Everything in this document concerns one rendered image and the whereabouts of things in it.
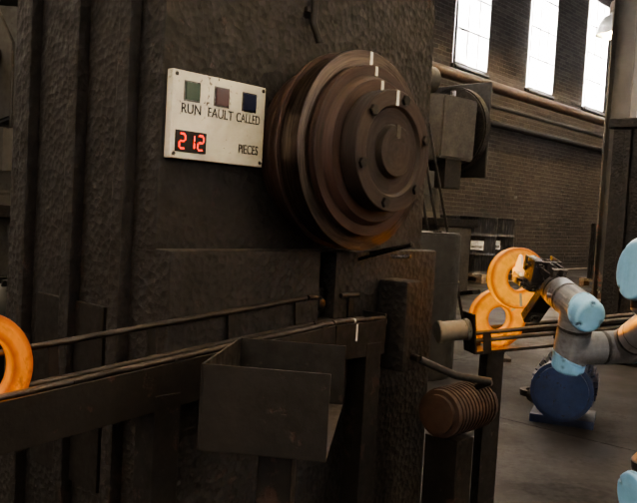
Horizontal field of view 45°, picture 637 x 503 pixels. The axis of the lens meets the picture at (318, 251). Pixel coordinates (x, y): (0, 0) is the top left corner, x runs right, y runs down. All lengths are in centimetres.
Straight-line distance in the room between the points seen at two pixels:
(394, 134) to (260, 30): 39
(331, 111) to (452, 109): 815
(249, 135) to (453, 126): 819
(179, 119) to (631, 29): 959
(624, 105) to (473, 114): 194
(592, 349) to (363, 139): 69
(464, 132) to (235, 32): 837
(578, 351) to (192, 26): 109
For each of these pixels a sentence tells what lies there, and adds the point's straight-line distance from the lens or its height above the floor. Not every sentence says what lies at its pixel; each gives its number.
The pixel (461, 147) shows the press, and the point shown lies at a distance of 999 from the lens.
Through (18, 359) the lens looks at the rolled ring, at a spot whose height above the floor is 70.
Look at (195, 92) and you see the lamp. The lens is 164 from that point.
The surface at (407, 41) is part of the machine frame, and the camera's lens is 225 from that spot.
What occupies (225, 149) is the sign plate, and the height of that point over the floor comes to 109.
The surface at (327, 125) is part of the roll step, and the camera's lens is 170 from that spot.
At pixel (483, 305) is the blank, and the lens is 210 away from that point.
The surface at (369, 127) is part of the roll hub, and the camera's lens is 172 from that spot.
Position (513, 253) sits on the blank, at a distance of 202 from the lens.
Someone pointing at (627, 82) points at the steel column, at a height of 284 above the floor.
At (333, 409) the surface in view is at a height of 61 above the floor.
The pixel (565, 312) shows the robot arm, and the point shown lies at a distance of 177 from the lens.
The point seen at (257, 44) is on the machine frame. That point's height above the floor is 134.
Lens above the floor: 97
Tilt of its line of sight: 3 degrees down
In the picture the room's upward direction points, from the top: 3 degrees clockwise
